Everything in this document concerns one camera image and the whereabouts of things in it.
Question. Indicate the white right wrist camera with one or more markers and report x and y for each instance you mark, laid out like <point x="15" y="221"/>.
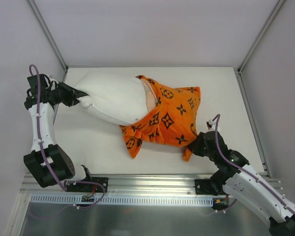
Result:
<point x="210" y="124"/>

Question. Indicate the aluminium mounting rail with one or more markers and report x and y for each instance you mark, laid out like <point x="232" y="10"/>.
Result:
<point x="143" y="185"/>

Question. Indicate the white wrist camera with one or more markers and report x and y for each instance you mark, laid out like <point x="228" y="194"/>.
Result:
<point x="53" y="82"/>
<point x="210" y="124"/>

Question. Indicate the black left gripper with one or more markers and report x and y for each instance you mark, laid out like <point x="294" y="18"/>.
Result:
<point x="70" y="93"/>

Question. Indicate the orange black patterned pillowcase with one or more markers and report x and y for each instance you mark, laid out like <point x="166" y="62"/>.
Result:
<point x="171" y="122"/>

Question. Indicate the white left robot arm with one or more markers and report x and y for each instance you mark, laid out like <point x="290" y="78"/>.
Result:
<point x="47" y="161"/>

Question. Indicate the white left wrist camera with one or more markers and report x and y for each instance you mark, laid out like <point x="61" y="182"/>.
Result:
<point x="53" y="82"/>

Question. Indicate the right aluminium frame post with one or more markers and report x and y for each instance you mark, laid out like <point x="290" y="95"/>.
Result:
<point x="261" y="34"/>

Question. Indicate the aluminium frame post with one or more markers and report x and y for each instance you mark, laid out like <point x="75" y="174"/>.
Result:
<point x="45" y="30"/>
<point x="261" y="34"/>

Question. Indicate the white pillow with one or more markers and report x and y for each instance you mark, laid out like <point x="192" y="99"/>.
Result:
<point x="117" y="99"/>

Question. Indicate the white slotted cable duct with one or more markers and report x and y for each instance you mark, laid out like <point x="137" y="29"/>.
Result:
<point x="123" y="200"/>

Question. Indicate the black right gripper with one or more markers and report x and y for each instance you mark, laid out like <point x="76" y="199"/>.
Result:
<point x="196" y="144"/>

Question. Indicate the left aluminium frame post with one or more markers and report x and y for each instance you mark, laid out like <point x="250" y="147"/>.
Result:
<point x="45" y="30"/>

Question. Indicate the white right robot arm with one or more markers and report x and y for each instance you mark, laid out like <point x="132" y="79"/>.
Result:
<point x="237" y="177"/>

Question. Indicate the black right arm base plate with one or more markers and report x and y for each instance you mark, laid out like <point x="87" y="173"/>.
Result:
<point x="207" y="187"/>

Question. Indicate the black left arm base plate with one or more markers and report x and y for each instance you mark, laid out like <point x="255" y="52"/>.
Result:
<point x="89" y="185"/>

